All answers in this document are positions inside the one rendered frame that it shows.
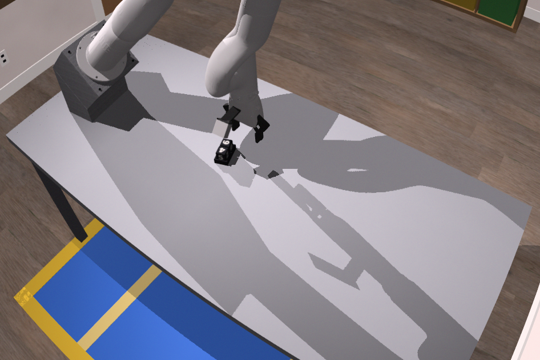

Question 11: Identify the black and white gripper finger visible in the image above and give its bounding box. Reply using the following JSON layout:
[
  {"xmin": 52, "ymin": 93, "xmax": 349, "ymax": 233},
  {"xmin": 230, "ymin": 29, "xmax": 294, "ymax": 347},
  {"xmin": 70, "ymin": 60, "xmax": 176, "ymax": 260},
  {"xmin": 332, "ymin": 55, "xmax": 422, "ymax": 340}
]
[
  {"xmin": 253, "ymin": 114, "xmax": 270, "ymax": 143},
  {"xmin": 223, "ymin": 103, "xmax": 240, "ymax": 131}
]

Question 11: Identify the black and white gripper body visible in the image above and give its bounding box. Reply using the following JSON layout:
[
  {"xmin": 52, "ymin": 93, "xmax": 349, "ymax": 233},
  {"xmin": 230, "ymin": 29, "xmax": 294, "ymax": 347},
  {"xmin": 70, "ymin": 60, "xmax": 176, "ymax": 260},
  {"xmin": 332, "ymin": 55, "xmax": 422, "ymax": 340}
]
[{"xmin": 229, "ymin": 95, "xmax": 264, "ymax": 128}]

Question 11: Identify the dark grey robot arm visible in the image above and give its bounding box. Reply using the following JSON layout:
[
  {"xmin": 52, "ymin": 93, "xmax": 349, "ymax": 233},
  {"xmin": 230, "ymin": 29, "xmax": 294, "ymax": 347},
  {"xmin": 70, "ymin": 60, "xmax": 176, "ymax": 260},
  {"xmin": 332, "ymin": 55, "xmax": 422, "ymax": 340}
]
[{"xmin": 76, "ymin": 0, "xmax": 281, "ymax": 138}]

